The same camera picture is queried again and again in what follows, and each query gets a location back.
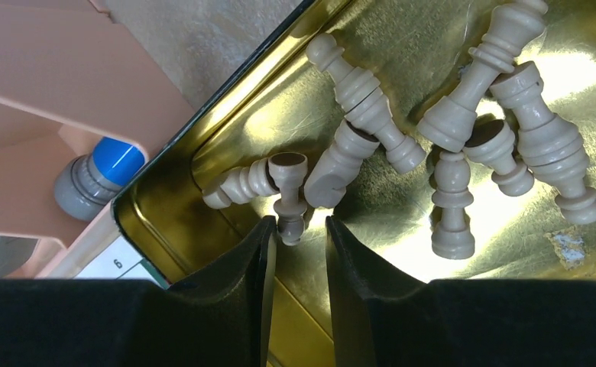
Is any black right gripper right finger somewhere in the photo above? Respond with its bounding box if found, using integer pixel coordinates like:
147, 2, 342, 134
326, 217, 596, 366

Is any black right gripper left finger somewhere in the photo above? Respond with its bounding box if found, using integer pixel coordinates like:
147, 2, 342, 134
0, 216, 276, 366

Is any white pawn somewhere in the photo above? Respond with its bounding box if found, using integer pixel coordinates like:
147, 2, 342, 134
268, 152, 308, 246
462, 119, 534, 196
202, 158, 279, 209
431, 151, 475, 260

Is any green white chess board mat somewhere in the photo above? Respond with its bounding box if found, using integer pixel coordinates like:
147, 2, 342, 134
74, 236, 170, 289

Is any white chess knight piece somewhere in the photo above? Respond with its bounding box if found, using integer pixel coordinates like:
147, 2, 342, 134
303, 119, 380, 209

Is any gold tin with white pieces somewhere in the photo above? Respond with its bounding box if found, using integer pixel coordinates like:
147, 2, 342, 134
114, 1, 596, 366

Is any white pawn standing in tin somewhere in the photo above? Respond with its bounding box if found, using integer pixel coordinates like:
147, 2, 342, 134
431, 151, 475, 260

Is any white pawn beside knight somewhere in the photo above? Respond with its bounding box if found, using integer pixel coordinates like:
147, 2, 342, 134
202, 158, 279, 209

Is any blue grey stamp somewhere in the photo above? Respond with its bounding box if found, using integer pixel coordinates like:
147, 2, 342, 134
53, 137, 145, 222

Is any white queen lying in tin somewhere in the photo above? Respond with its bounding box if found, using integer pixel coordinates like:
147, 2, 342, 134
417, 1, 549, 152

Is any white pawn lying in tin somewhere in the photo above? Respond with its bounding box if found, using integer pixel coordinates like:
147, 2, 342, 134
462, 119, 534, 196

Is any white bishop lying in tin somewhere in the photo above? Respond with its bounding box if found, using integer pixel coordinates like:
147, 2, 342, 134
306, 33, 426, 174

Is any white rook lying in tin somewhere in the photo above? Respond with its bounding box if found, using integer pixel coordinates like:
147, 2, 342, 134
490, 61, 596, 225

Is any pink desk organizer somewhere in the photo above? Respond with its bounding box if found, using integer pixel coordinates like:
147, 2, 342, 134
0, 1, 193, 278

